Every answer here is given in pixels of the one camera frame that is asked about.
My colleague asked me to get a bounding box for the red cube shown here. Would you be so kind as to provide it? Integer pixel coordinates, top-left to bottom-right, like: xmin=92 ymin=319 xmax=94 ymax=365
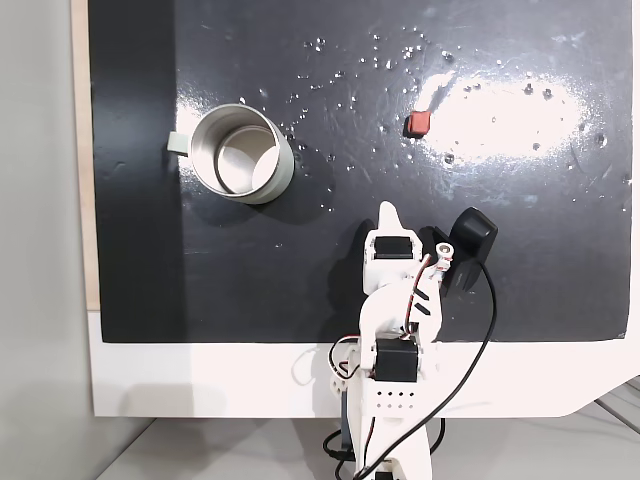
xmin=403 ymin=111 xmax=433 ymax=140

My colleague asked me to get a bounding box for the black camera box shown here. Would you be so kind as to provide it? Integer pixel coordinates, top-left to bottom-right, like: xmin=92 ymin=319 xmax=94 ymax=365
xmin=432 ymin=206 xmax=500 ymax=299

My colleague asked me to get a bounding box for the metal cup with handle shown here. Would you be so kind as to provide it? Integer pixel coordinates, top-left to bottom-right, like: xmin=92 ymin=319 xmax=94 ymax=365
xmin=166 ymin=103 xmax=297 ymax=206

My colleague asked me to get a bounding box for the thin white cable loop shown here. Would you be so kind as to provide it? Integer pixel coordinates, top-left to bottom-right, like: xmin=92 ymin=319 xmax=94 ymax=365
xmin=290 ymin=346 xmax=320 ymax=387

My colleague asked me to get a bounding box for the black cable under arm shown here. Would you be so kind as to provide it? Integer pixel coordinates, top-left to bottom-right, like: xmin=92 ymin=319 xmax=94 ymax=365
xmin=322 ymin=416 xmax=447 ymax=480

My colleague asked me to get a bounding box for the red white black servo wire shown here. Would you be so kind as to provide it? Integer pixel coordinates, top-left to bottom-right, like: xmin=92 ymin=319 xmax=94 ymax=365
xmin=402 ymin=252 xmax=454 ymax=342

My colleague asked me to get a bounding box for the black table mat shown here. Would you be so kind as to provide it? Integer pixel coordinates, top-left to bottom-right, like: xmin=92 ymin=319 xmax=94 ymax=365
xmin=87 ymin=0 xmax=634 ymax=345

